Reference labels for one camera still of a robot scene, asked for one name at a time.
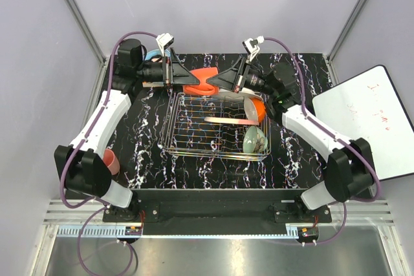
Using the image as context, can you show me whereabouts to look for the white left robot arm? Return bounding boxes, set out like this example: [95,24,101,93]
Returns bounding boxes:
[54,32,200,222]

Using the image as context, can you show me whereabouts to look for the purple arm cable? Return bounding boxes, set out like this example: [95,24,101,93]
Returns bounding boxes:
[60,32,159,275]
[261,37,382,246]

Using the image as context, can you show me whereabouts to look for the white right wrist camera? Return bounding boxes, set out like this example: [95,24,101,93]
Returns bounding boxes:
[242,36,265,63]

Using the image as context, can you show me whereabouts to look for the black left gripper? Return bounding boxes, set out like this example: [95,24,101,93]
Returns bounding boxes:
[136,48,201,92]

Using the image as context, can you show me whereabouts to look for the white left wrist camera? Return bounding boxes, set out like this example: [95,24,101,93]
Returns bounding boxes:
[156,33,174,57]

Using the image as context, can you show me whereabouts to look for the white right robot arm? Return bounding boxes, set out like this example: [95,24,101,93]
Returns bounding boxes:
[206,57,379,222]

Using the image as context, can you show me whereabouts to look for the green ceramic bowl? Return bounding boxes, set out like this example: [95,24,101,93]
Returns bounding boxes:
[243,126,268,154]

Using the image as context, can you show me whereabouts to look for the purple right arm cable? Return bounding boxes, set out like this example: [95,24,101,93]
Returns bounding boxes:
[261,37,382,246]

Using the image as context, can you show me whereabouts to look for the wire dish rack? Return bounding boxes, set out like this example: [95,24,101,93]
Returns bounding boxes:
[161,92,271,161]

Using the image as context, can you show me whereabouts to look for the white whiteboard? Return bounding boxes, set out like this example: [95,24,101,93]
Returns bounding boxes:
[312,65,413,180]

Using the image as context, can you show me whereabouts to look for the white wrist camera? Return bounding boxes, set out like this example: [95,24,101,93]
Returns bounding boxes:
[156,33,174,57]
[242,36,265,63]

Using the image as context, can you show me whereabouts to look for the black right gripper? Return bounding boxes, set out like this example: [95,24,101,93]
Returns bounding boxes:
[206,57,276,98]

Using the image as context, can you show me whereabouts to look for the orange ceramic mug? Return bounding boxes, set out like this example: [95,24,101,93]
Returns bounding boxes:
[182,67,219,96]

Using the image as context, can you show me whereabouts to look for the wooden board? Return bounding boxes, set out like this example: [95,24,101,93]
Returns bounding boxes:
[142,82,164,88]

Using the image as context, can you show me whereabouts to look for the pink and cream plate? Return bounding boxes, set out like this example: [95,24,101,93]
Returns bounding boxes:
[204,116,259,126]

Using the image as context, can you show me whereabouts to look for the orange and white bowl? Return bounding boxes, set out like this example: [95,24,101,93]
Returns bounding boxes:
[243,98,266,123]

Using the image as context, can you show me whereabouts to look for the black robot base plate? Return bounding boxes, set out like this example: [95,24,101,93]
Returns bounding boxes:
[103,189,332,238]

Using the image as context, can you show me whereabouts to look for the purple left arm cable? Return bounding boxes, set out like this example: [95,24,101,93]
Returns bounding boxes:
[60,32,159,275]

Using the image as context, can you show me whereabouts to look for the blue headphones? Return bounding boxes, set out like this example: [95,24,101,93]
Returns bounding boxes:
[144,50,162,63]

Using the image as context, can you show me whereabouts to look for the white paper plate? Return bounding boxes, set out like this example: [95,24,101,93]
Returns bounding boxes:
[213,88,262,101]

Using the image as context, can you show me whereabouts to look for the pink plastic cup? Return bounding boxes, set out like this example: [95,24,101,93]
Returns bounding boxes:
[103,149,120,176]

